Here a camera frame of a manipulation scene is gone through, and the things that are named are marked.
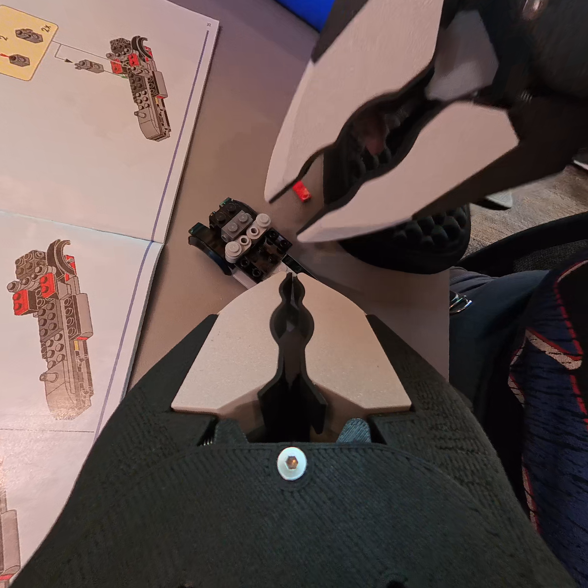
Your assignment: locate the blue plastic tray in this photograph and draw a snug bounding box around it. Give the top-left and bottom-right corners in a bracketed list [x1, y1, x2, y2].
[275, 0, 332, 33]

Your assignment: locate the grey desk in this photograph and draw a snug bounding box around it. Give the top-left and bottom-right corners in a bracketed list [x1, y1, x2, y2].
[126, 0, 451, 391]

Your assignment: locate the grey black toy brick model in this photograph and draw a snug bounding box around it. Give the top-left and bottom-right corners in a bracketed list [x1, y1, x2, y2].
[187, 198, 318, 290]

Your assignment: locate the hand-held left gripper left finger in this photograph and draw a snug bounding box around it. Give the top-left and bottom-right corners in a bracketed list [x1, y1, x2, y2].
[171, 272, 295, 435]

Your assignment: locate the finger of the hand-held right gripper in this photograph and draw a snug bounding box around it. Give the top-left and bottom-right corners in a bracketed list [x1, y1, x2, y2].
[296, 101, 521, 244]
[265, 0, 446, 204]

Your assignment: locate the open brick instruction booklet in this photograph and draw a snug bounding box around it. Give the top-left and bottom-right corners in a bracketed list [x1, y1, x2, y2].
[0, 0, 220, 584]

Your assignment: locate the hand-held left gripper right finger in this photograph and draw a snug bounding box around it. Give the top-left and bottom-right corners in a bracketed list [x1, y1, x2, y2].
[294, 275, 413, 435]

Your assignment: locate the black dimpled cushion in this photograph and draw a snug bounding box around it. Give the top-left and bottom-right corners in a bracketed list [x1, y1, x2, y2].
[323, 133, 471, 275]

